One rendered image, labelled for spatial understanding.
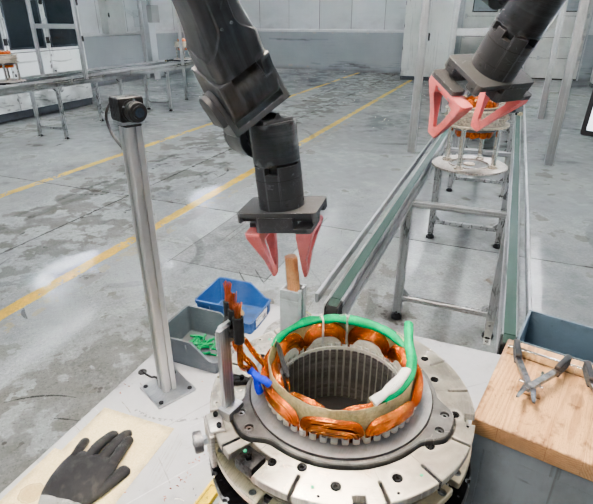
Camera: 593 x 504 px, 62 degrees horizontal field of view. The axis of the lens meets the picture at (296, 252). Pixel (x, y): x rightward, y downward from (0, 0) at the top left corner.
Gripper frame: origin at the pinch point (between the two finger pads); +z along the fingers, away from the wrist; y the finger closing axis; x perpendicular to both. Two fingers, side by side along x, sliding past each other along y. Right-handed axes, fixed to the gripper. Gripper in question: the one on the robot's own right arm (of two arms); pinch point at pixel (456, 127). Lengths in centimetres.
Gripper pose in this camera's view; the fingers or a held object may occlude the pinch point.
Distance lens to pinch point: 73.6
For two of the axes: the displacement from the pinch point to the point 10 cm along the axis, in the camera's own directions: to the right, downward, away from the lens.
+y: -8.6, 2.2, -4.6
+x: 4.4, 7.7, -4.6
